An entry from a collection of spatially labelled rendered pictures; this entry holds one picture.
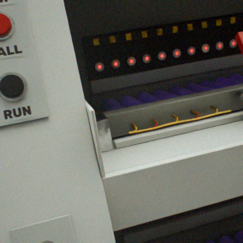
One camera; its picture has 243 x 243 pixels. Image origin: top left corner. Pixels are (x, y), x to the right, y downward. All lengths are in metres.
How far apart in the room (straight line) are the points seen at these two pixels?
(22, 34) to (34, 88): 0.04
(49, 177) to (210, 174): 0.12
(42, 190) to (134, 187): 0.07
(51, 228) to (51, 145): 0.06
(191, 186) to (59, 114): 0.11
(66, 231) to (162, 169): 0.08
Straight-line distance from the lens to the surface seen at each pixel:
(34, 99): 0.25
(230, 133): 0.31
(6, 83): 0.24
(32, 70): 0.25
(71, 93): 0.25
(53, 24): 0.26
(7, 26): 0.25
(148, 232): 0.44
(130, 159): 0.27
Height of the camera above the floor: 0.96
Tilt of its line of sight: 2 degrees up
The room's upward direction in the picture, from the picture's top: 12 degrees counter-clockwise
